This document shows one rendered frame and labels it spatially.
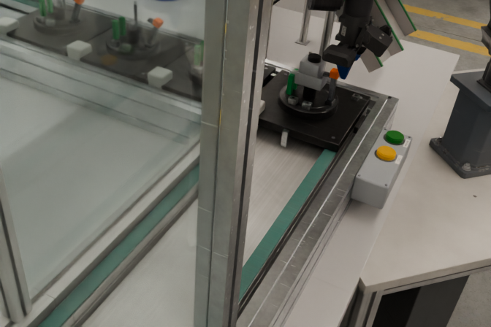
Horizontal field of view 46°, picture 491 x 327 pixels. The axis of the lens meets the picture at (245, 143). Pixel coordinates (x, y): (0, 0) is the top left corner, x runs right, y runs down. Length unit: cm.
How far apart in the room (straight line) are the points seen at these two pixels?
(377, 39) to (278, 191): 37
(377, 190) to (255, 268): 33
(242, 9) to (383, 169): 92
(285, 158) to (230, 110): 91
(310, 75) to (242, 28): 97
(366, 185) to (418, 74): 72
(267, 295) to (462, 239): 50
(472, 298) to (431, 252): 120
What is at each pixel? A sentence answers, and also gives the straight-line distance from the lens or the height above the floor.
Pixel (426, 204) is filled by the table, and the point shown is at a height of 86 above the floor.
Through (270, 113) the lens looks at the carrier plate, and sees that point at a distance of 130.
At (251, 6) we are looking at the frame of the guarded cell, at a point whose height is 155.
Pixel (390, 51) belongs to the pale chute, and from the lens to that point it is 160.
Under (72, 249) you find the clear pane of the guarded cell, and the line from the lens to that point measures 27.
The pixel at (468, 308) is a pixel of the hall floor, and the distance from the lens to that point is 236.
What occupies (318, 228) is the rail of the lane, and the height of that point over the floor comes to 96.
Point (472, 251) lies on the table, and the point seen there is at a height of 86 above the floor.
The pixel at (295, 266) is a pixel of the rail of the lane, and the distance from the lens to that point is 97.
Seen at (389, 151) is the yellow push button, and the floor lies 97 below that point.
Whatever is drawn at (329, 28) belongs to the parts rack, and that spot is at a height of 108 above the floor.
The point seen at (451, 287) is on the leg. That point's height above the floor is 46.
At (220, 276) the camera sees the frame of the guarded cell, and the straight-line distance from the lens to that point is 45.
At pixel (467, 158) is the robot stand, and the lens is 143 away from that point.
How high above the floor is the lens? 167
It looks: 36 degrees down
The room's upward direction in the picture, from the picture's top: 5 degrees clockwise
